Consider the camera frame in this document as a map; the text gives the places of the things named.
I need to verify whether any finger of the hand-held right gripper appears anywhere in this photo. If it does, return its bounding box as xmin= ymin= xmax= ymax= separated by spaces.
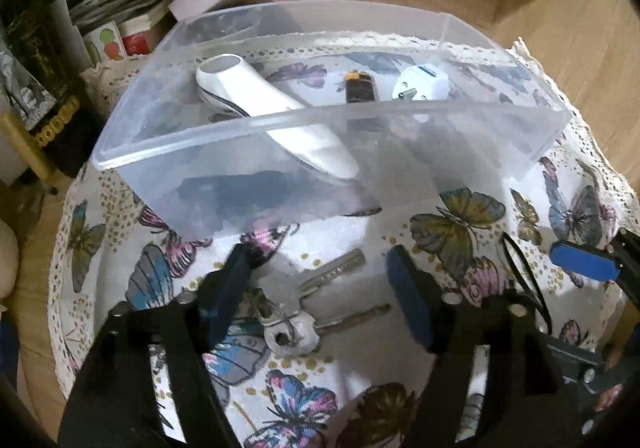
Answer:
xmin=549 ymin=227 xmax=640 ymax=310

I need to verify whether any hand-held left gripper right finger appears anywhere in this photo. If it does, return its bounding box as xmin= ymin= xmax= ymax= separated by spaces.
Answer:
xmin=385 ymin=245 xmax=587 ymax=448

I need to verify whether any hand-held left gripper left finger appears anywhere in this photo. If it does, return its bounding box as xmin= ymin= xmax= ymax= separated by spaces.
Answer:
xmin=57 ymin=244 xmax=259 ymax=448

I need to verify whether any silver key with round head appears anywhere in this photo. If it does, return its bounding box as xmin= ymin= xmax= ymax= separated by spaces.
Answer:
xmin=263 ymin=303 xmax=392 ymax=357

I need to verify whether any silver key with long blade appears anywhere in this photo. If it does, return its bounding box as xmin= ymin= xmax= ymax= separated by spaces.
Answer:
xmin=260 ymin=249 xmax=367 ymax=319

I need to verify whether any clear plastic container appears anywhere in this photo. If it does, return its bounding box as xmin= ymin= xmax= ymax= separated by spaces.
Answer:
xmin=91 ymin=0 xmax=572 ymax=241

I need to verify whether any butterfly printed tablecloth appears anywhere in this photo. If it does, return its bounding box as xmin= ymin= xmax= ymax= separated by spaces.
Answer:
xmin=48 ymin=30 xmax=638 ymax=448

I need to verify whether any white handheld thermometer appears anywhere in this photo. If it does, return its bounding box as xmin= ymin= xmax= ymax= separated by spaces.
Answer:
xmin=195 ymin=53 xmax=361 ymax=180

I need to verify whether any black lighter with orange cap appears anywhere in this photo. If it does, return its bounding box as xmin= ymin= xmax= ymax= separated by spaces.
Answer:
xmin=345 ymin=70 xmax=377 ymax=105

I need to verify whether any white plug adapter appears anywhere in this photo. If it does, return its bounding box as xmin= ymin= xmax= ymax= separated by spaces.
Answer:
xmin=392 ymin=63 xmax=449 ymax=103

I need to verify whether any red small box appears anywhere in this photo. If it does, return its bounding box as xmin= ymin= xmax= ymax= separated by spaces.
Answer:
xmin=120 ymin=25 xmax=162 ymax=57

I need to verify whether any white box with fruit print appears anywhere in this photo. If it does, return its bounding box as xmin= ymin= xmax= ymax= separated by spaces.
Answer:
xmin=82 ymin=20 xmax=127 ymax=70

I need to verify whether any black book with gold print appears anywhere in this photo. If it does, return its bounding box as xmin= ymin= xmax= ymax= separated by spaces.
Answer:
xmin=0 ymin=0 xmax=103 ymax=179

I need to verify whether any black cord loop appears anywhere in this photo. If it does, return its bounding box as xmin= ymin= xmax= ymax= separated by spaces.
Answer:
xmin=501 ymin=232 xmax=553 ymax=335

